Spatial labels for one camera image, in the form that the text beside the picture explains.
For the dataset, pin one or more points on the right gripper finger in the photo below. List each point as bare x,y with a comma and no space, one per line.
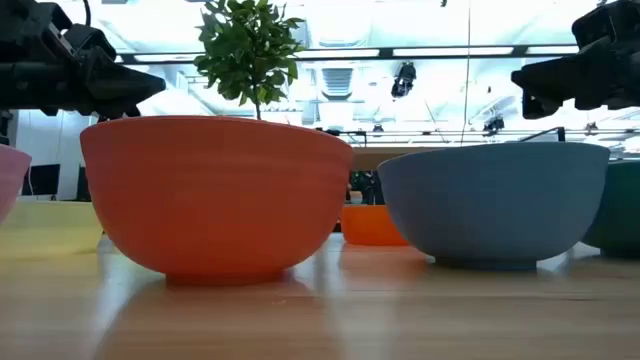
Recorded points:
537,107
565,72

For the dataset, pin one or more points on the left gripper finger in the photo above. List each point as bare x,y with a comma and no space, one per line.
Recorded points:
122,113
125,87

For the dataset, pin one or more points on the large grey-blue bowl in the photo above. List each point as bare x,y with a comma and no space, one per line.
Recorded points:
495,200

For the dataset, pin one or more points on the large pink bowl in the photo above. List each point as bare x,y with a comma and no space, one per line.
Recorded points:
10,180

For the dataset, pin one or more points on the large dark green bowl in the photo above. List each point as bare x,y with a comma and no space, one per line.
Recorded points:
620,210

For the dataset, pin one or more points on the small orange bowl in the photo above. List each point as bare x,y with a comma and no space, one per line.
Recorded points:
367,227

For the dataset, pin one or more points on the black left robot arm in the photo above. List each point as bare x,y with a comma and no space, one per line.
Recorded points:
30,25

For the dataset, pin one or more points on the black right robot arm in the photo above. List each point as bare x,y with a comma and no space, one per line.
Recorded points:
610,22

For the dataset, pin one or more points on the black computer monitor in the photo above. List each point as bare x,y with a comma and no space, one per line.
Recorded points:
83,184
42,180

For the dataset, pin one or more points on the large red bowl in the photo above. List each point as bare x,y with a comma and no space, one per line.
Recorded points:
215,200

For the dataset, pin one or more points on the small green potted tree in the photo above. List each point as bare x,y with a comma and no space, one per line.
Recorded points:
247,50

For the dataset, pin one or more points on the white ceiling air vent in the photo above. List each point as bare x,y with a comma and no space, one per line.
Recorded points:
336,82

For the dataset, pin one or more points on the small black ceiling camera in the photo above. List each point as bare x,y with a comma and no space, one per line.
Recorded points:
494,125

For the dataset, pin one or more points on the black ceiling light rail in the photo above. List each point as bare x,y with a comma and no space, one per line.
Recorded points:
385,52

